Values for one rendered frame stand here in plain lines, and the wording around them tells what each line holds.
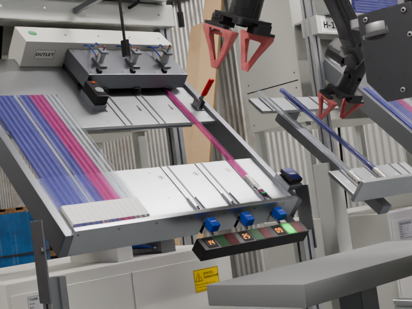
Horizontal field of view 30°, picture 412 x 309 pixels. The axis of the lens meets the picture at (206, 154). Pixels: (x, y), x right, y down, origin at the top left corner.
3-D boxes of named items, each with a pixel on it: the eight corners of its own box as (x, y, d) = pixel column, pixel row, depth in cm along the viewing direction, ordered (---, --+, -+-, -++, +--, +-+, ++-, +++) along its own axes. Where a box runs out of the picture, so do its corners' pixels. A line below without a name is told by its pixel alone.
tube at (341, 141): (395, 187, 213) (396, 184, 212) (392, 187, 212) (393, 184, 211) (282, 91, 243) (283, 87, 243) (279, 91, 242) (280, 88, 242)
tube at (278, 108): (370, 190, 206) (371, 187, 205) (366, 191, 205) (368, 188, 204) (258, 91, 236) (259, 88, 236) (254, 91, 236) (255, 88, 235)
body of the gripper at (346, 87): (324, 89, 222) (335, 67, 219) (346, 89, 229) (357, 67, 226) (338, 101, 219) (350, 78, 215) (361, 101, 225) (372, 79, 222)
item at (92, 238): (287, 219, 203) (298, 198, 199) (66, 257, 161) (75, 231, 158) (284, 216, 204) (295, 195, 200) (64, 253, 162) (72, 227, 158)
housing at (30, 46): (158, 83, 243) (173, 45, 236) (15, 85, 212) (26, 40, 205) (146, 70, 248) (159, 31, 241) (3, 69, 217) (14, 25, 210)
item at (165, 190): (289, 208, 202) (293, 199, 201) (67, 244, 161) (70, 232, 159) (247, 165, 214) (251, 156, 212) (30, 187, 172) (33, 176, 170)
